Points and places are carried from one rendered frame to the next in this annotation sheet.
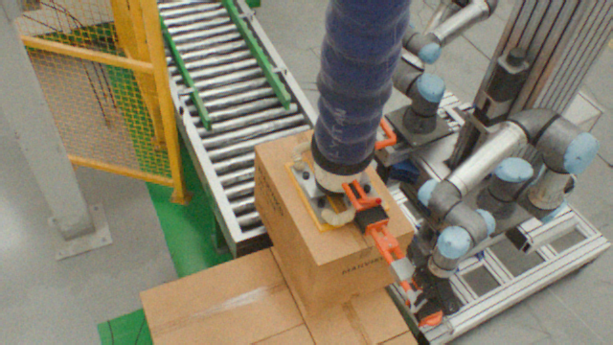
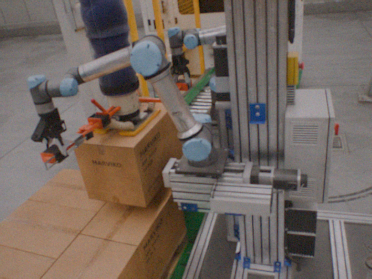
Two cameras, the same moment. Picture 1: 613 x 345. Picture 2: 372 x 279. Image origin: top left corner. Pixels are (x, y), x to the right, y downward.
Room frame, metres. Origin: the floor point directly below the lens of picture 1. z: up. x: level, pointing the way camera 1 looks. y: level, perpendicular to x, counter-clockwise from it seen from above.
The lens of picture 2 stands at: (0.46, -1.88, 1.92)
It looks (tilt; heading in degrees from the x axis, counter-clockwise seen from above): 28 degrees down; 54
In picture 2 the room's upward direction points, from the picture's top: 8 degrees counter-clockwise
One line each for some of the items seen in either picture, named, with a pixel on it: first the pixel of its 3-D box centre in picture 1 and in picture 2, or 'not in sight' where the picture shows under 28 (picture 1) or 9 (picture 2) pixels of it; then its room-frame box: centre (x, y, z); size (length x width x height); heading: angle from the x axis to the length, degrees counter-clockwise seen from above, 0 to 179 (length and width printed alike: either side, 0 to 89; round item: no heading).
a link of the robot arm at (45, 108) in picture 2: (442, 264); (44, 106); (0.82, -0.40, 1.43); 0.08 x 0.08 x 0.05
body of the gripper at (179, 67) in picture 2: not in sight; (178, 64); (1.68, -0.22, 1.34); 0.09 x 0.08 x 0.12; 29
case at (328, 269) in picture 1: (326, 216); (133, 148); (1.33, -0.11, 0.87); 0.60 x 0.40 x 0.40; 30
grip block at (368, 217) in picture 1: (371, 218); (99, 120); (1.10, -0.24, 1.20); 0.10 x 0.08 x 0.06; 119
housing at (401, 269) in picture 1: (402, 271); (74, 140); (0.91, -0.35, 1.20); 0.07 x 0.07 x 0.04; 29
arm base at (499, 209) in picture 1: (499, 195); (201, 150); (1.36, -0.75, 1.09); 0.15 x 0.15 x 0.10
